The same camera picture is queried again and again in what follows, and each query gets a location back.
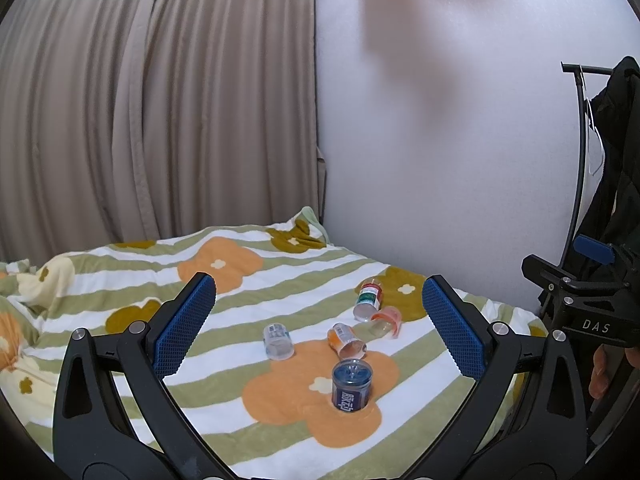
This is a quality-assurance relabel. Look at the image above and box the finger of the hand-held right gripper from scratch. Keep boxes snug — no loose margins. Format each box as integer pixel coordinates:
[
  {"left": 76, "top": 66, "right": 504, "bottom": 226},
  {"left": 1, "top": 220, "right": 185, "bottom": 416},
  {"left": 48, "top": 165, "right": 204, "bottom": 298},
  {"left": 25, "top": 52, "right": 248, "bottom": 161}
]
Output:
[
  {"left": 573, "top": 235, "right": 640, "bottom": 273},
  {"left": 521, "top": 254, "right": 640, "bottom": 349}
]

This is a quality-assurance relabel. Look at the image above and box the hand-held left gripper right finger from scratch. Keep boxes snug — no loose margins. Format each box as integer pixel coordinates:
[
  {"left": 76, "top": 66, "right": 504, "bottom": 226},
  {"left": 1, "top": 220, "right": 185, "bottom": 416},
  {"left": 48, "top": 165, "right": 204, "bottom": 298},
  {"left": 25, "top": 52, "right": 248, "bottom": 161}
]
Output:
[{"left": 399, "top": 274, "right": 588, "bottom": 480}]

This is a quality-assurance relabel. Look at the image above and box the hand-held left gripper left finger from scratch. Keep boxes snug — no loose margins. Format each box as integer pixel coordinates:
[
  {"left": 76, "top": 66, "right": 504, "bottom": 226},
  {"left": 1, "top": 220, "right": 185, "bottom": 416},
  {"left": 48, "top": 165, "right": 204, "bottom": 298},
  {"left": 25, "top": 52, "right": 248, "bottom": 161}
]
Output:
[{"left": 52, "top": 272, "right": 237, "bottom": 480}]

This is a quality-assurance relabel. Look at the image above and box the clear cup pink rim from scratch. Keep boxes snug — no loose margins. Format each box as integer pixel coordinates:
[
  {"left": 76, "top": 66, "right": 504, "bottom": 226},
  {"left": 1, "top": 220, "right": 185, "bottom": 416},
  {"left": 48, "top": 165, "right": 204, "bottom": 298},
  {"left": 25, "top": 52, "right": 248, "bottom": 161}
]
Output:
[{"left": 369, "top": 307, "right": 404, "bottom": 341}]

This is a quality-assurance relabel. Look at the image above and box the red-green label plastic cup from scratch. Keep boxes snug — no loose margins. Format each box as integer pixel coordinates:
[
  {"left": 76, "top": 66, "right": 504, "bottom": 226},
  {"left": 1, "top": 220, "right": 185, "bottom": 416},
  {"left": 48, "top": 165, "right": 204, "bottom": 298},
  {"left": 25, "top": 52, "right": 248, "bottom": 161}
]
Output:
[{"left": 353, "top": 279, "right": 384, "bottom": 322}]

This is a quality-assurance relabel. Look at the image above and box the clear cup white-blue label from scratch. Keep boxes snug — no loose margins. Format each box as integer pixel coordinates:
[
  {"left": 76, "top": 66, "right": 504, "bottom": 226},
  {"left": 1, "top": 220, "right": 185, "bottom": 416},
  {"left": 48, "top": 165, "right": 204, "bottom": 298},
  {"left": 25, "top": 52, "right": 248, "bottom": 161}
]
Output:
[{"left": 263, "top": 323, "right": 296, "bottom": 361}]

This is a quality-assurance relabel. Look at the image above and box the orange label plastic cup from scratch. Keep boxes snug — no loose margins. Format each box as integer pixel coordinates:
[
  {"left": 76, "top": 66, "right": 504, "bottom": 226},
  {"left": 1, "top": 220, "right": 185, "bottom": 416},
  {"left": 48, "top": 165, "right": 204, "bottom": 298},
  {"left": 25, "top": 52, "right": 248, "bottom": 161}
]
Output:
[{"left": 327, "top": 322, "right": 369, "bottom": 360}]

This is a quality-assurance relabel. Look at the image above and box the blue label plastic cup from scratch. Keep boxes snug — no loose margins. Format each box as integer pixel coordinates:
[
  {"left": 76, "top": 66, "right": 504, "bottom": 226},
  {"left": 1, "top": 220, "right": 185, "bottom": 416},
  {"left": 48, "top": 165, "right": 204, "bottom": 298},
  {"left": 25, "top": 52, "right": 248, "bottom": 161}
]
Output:
[{"left": 332, "top": 359, "right": 375, "bottom": 414}]

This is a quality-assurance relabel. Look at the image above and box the person's right hand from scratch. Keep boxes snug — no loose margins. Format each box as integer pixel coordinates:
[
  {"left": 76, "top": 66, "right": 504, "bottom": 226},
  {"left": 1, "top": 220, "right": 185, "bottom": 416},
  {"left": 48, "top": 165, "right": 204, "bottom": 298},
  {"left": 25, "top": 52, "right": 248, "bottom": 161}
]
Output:
[{"left": 589, "top": 346, "right": 640, "bottom": 401}]

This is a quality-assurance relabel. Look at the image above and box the flower printed striped blanket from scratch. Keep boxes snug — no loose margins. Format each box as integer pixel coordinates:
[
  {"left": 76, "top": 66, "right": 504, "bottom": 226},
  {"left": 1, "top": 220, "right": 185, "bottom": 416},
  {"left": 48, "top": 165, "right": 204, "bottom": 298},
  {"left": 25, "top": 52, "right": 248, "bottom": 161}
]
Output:
[{"left": 0, "top": 205, "right": 551, "bottom": 480}]

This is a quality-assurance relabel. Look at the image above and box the dark hanging jacket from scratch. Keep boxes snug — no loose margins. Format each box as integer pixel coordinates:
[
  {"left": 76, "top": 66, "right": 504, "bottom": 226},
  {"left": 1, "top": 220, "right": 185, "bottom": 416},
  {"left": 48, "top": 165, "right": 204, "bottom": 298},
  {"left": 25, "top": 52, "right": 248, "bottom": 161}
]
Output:
[{"left": 575, "top": 56, "right": 640, "bottom": 283}]

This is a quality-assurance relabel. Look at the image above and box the black metal clothes rack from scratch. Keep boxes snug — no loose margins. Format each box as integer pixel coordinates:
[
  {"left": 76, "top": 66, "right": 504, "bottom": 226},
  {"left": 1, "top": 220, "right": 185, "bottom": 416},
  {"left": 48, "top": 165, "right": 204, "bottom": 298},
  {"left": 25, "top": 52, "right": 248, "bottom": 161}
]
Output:
[{"left": 542, "top": 61, "right": 626, "bottom": 321}]

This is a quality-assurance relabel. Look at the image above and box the beige curtain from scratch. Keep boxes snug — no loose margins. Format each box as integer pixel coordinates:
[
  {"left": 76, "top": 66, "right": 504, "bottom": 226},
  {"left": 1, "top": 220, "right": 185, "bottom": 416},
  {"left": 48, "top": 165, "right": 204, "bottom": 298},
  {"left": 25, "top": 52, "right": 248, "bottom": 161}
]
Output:
[{"left": 0, "top": 0, "right": 327, "bottom": 267}]

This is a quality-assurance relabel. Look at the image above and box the white hanging string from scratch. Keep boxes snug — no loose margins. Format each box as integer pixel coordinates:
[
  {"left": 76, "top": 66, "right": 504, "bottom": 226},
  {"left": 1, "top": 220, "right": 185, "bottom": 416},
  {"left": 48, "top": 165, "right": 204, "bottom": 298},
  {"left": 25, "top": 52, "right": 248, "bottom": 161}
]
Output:
[{"left": 584, "top": 94, "right": 607, "bottom": 177}]

